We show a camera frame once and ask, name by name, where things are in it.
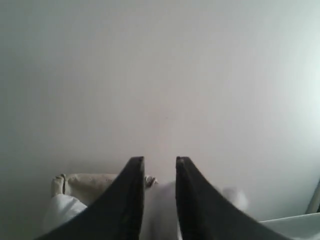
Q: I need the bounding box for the cream lace basket liner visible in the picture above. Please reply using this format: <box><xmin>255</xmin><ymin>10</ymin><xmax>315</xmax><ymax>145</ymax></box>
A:
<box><xmin>51</xmin><ymin>173</ymin><xmax>159</xmax><ymax>201</ymax></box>

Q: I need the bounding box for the white t-shirt red lettering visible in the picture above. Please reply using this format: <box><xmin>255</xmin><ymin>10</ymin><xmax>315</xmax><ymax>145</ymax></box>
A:
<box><xmin>43</xmin><ymin>181</ymin><xmax>250</xmax><ymax>240</ymax></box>

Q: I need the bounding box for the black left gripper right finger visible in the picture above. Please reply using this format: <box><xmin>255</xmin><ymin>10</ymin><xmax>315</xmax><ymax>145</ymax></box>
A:
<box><xmin>175</xmin><ymin>156</ymin><xmax>286</xmax><ymax>240</ymax></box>

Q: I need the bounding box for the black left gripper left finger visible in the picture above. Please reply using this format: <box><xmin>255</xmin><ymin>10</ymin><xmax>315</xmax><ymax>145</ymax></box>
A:
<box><xmin>40</xmin><ymin>156</ymin><xmax>145</xmax><ymax>240</ymax></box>

